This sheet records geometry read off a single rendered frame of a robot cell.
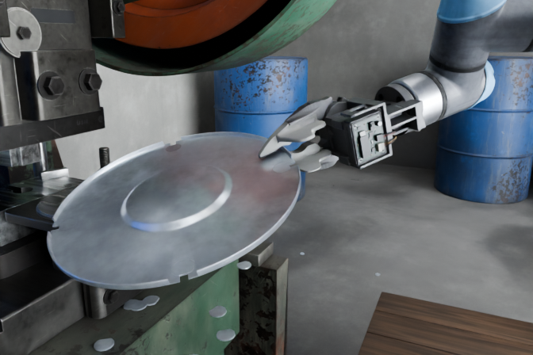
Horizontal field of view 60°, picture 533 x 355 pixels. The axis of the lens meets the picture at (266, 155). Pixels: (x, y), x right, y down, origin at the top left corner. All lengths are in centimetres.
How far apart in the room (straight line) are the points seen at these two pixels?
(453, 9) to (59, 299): 59
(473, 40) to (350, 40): 322
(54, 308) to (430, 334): 82
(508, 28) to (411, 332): 73
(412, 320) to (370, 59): 285
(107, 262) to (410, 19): 344
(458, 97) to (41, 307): 59
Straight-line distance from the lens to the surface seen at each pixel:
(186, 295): 68
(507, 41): 67
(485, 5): 64
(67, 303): 64
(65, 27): 67
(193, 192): 53
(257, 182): 53
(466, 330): 121
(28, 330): 61
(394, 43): 378
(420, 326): 119
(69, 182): 75
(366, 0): 384
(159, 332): 64
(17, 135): 64
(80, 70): 64
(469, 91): 70
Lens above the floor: 99
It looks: 14 degrees down
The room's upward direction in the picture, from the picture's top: straight up
